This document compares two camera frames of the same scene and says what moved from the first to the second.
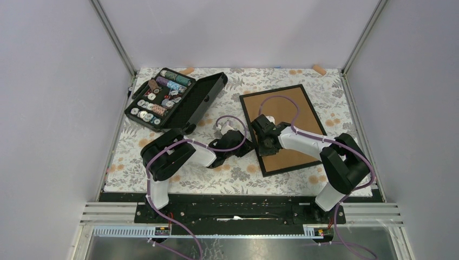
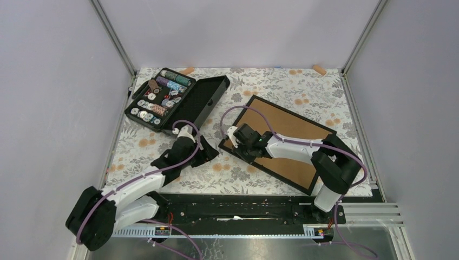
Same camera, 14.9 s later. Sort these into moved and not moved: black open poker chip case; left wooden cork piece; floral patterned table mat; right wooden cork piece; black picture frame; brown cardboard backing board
Moved: black picture frame; brown cardboard backing board
Not moved: black open poker chip case; floral patterned table mat; left wooden cork piece; right wooden cork piece
